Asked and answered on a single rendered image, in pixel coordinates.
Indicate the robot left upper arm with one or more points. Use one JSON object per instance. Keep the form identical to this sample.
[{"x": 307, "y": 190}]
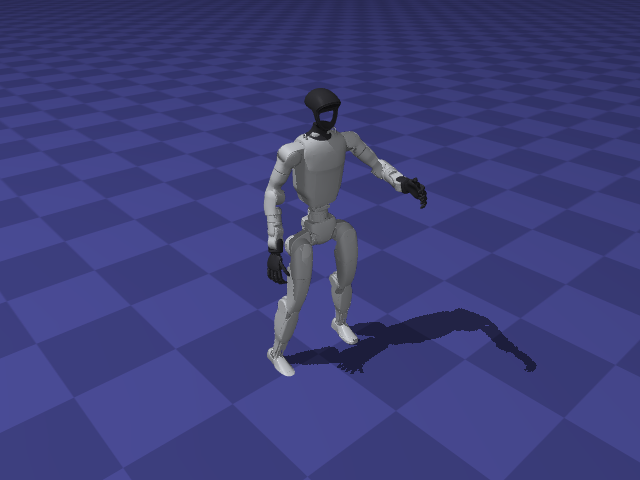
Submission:
[{"x": 363, "y": 152}]

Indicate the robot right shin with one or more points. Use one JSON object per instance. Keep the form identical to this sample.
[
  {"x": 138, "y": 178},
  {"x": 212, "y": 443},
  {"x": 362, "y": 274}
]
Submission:
[{"x": 284, "y": 327}]

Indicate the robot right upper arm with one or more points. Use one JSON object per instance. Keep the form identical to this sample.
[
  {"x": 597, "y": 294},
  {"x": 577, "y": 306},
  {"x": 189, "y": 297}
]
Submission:
[{"x": 288, "y": 156}]

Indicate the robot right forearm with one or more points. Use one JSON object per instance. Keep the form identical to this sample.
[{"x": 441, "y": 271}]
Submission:
[{"x": 273, "y": 213}]

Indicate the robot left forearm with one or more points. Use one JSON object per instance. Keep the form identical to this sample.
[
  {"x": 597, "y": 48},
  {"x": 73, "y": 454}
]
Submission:
[{"x": 389, "y": 174}]

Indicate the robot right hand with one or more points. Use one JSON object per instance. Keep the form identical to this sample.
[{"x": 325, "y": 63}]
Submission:
[{"x": 275, "y": 264}]

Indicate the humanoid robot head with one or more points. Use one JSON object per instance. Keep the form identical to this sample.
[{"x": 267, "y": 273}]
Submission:
[{"x": 322, "y": 100}]

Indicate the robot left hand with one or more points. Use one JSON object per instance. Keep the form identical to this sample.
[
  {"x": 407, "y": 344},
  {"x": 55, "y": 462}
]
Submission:
[{"x": 413, "y": 187}]

